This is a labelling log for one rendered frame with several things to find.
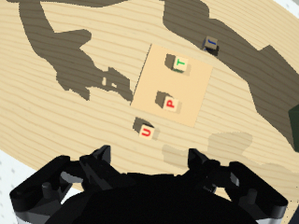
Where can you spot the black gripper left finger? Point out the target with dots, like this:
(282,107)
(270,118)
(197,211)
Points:
(40,195)

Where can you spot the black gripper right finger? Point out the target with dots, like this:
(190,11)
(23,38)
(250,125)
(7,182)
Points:
(259,199)

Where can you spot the beige flat mat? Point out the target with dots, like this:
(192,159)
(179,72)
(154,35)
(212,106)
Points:
(157,81)

